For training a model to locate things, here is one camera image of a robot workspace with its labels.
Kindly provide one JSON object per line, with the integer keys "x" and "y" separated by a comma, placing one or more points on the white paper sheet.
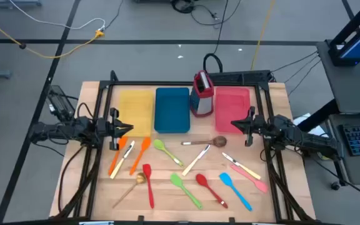
{"x": 316, "y": 130}

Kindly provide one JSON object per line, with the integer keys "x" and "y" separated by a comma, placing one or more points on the red silicone spoon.
{"x": 201, "y": 179}

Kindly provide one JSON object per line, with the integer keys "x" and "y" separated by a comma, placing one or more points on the red-trimmed metal box grater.
{"x": 202, "y": 103}

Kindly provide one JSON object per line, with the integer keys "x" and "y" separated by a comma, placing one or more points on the light green spoon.
{"x": 159, "y": 145}

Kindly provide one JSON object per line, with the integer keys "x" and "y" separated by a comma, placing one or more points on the black aluminium table frame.
{"x": 136, "y": 83}

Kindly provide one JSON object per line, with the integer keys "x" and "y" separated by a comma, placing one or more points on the brown wooden spoon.
{"x": 219, "y": 141}

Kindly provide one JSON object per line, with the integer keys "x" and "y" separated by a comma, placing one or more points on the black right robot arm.
{"x": 308, "y": 137}

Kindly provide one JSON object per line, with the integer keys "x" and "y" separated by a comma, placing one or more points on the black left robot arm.
{"x": 73, "y": 128}

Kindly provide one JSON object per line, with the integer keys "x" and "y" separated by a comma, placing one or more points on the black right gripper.
{"x": 251, "y": 112}

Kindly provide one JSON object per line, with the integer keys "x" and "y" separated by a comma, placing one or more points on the orange silicone spatula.
{"x": 144, "y": 145}

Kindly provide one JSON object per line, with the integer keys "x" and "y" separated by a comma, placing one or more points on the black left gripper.
{"x": 114, "y": 114}

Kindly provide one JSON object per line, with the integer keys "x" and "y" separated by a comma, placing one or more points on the blue plastic bin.
{"x": 172, "y": 109}

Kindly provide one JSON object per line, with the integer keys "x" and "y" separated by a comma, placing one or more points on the blue silicone spatula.
{"x": 226, "y": 178}

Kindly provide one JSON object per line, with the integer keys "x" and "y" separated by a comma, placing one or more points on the yellow plastic bin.
{"x": 136, "y": 109}

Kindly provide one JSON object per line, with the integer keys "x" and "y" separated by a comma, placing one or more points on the pink silicone spatula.
{"x": 261, "y": 186}

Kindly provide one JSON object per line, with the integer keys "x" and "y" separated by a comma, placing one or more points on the orange silicone spoon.
{"x": 116, "y": 159}

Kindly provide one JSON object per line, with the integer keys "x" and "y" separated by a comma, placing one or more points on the gold metal spoon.
{"x": 141, "y": 178}

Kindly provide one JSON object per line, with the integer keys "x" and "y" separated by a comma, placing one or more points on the black power supply box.
{"x": 59, "y": 104}

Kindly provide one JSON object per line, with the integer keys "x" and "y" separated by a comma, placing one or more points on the black caster wheel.
{"x": 335, "y": 186}

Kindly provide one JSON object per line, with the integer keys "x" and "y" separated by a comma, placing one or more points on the green silicone spatula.
{"x": 176, "y": 179}

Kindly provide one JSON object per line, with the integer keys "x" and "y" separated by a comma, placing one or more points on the red silicone spatula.
{"x": 147, "y": 170}

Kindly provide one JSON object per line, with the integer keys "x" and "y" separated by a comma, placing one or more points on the grey desk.
{"x": 348, "y": 87}

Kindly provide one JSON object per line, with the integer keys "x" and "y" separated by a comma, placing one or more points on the pink plastic bin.
{"x": 231, "y": 109}

